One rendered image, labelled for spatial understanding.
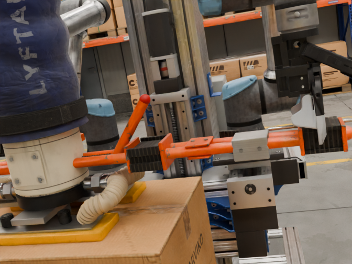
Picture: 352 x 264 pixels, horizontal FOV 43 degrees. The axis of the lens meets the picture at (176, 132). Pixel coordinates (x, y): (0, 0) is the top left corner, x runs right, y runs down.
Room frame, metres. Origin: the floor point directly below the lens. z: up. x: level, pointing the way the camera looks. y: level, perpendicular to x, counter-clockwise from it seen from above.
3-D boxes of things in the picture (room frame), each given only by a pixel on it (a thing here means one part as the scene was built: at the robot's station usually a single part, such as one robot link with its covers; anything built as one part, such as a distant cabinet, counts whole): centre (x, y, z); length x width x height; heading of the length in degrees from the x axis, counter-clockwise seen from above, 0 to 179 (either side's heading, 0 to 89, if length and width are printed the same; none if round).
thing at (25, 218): (1.00, 0.30, 1.14); 0.34 x 0.25 x 0.06; 74
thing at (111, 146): (1.54, 0.26, 1.09); 0.15 x 0.15 x 0.10
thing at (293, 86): (0.84, -0.25, 1.35); 0.09 x 0.08 x 0.12; 74
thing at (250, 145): (0.87, -0.15, 1.20); 0.07 x 0.07 x 0.04; 74
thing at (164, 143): (0.93, 0.06, 1.21); 0.10 x 0.08 x 0.06; 164
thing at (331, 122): (0.82, -0.27, 1.21); 0.08 x 0.07 x 0.05; 74
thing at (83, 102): (1.00, 0.30, 1.32); 0.23 x 0.23 x 0.04
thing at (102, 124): (1.54, 0.26, 1.20); 0.13 x 0.12 x 0.14; 68
